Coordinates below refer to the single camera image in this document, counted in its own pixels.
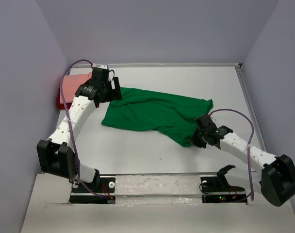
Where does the green t shirt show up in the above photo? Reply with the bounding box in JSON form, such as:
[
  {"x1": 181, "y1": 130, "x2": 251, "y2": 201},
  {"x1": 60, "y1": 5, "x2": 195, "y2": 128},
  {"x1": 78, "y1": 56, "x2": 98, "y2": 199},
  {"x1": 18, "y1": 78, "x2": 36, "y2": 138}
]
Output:
[{"x1": 101, "y1": 87, "x2": 213, "y2": 147}]

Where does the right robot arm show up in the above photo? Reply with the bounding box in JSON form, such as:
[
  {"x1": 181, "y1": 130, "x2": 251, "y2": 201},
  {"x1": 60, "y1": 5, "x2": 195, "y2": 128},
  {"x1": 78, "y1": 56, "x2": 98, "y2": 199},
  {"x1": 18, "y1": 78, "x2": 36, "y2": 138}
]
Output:
[{"x1": 191, "y1": 114, "x2": 295, "y2": 207}]

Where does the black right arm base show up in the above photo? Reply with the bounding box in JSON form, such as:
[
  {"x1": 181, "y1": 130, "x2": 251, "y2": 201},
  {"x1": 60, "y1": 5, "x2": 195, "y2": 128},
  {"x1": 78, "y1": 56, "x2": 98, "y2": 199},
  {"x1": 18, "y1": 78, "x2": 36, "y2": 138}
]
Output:
[{"x1": 198, "y1": 165, "x2": 247, "y2": 204}]

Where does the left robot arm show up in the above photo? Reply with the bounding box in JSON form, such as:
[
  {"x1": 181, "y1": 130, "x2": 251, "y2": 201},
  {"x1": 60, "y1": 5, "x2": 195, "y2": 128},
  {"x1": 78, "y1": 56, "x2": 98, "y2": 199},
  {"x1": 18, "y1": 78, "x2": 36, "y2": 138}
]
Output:
[{"x1": 36, "y1": 65, "x2": 122, "y2": 192}]

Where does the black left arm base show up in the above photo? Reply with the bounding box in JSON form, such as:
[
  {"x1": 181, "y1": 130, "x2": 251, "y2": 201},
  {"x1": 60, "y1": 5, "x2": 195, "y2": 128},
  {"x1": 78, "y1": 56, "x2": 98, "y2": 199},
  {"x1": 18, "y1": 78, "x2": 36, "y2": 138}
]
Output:
[{"x1": 68, "y1": 176, "x2": 116, "y2": 204}]

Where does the pink t shirt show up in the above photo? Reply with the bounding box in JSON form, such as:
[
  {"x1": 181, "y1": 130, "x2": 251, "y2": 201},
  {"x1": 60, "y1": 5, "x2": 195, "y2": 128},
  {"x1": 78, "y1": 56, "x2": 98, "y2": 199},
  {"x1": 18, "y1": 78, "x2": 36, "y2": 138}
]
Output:
[{"x1": 62, "y1": 72, "x2": 91, "y2": 104}]

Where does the dark red t shirt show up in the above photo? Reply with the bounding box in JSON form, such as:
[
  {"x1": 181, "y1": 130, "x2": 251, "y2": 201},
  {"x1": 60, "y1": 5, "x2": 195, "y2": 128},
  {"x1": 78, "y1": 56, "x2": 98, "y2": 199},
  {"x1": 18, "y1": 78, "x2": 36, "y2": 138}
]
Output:
[{"x1": 56, "y1": 84, "x2": 73, "y2": 110}]

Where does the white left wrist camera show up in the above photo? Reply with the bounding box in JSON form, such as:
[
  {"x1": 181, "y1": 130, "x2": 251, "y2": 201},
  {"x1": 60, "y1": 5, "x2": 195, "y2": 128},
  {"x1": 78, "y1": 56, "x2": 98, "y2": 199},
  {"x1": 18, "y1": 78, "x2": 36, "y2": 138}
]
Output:
[{"x1": 92, "y1": 64, "x2": 109, "y2": 69}]

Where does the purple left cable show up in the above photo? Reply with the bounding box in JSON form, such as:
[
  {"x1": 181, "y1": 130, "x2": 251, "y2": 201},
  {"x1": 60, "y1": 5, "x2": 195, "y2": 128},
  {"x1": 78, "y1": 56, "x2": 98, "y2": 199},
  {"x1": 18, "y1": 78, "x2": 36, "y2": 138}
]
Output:
[{"x1": 60, "y1": 59, "x2": 114, "y2": 203}]

